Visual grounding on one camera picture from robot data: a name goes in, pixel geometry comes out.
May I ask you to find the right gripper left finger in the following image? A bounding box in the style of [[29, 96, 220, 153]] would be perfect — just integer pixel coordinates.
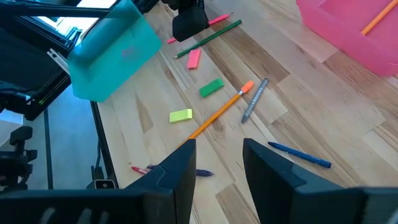
[[0, 138, 198, 224]]

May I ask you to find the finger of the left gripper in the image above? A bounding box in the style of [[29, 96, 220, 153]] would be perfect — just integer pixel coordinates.
[[172, 5, 210, 43]]

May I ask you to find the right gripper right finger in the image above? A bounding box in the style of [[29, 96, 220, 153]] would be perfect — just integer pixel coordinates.
[[243, 138, 398, 224]]

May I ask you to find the green pencil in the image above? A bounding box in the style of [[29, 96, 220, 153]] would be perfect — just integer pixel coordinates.
[[173, 19, 243, 60]]

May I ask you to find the pink pencil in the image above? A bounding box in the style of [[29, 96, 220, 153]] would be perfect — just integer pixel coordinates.
[[166, 12, 234, 45]]

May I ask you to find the red pen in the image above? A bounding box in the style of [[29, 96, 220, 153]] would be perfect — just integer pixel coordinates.
[[130, 166, 150, 175]]

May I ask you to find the green eraser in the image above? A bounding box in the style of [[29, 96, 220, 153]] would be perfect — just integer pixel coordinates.
[[198, 77, 225, 98]]

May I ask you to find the orange pencil orange eraser cap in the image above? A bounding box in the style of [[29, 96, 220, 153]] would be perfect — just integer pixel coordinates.
[[178, 80, 255, 147]]

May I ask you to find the pink eraser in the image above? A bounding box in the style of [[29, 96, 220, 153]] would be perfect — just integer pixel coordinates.
[[186, 48, 202, 70]]

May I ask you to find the purple pen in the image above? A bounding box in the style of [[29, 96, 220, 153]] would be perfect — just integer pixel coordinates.
[[146, 164, 215, 177]]

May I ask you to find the blue pen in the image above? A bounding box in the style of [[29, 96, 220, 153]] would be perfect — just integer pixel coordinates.
[[267, 141, 333, 169]]

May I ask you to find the yellow-green eraser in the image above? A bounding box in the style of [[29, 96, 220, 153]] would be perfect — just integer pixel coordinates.
[[169, 108, 193, 124]]

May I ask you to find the translucent green plastic bin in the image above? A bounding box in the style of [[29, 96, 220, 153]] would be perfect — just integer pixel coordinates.
[[67, 0, 162, 103]]

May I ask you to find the translucent pink plastic bin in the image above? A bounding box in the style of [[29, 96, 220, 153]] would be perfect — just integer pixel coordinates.
[[295, 0, 398, 78]]

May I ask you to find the black stand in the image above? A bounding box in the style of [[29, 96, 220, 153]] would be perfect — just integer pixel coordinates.
[[0, 125, 38, 191]]

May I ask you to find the dark office desk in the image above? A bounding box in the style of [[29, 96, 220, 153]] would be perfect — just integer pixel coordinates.
[[0, 18, 73, 122]]

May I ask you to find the plain orange pencil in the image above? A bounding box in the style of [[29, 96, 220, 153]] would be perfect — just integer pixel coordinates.
[[360, 0, 398, 36]]

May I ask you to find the small silver camera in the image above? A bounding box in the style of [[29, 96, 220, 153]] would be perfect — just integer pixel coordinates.
[[93, 179, 117, 190]]

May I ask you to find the black aluminium table frame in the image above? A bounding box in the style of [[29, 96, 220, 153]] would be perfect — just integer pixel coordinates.
[[89, 101, 119, 189]]

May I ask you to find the black diagonal frame strut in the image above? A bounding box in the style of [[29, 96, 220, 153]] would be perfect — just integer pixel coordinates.
[[0, 1, 113, 19]]

